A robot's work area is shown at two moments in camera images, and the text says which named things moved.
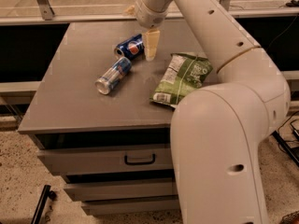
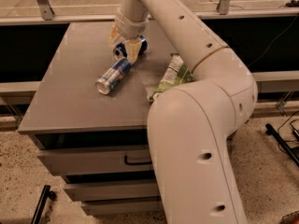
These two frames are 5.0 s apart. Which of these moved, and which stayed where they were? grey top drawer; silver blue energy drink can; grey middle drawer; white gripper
Moved: white gripper
Stayed: silver blue energy drink can; grey top drawer; grey middle drawer
